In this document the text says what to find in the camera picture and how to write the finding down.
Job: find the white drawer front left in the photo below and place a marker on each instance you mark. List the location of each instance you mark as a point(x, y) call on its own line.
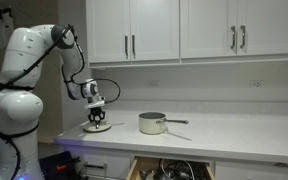
point(103, 164)

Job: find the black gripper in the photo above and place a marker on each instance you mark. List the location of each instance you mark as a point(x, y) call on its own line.
point(96, 112)

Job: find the wooden drawer with cables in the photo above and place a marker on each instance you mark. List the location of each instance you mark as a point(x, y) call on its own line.
point(147, 168)

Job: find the cream pot lid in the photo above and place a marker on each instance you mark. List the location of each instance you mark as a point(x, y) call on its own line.
point(95, 128)

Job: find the black red tool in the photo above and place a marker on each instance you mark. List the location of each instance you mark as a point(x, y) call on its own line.
point(61, 166)

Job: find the white bottles on wall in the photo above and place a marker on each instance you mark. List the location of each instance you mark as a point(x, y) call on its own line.
point(6, 26)

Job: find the white wall outlet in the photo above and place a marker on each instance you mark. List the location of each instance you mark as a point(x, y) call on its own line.
point(153, 84)
point(256, 83)

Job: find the white cupboard door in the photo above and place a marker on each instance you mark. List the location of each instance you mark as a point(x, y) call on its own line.
point(262, 27)
point(207, 28)
point(155, 29)
point(108, 23)

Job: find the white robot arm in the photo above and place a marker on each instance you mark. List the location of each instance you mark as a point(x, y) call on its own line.
point(20, 108)

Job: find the white wall outlet right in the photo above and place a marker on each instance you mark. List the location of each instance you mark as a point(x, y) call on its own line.
point(256, 83)

